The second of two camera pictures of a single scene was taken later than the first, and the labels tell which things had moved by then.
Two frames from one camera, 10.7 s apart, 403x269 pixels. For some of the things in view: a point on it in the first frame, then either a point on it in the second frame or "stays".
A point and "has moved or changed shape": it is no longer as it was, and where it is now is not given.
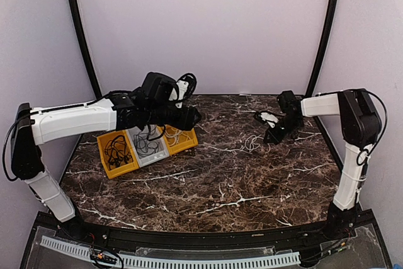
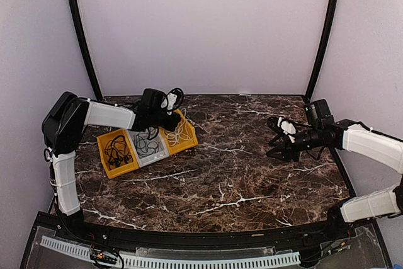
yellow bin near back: x=177 y=139 stays
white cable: x=250 y=143 has moved or changed shape
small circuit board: x=98 y=254 stays
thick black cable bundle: x=116 y=150 stays
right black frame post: x=329 y=24 stays
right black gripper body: x=278 y=137 -> x=290 y=150
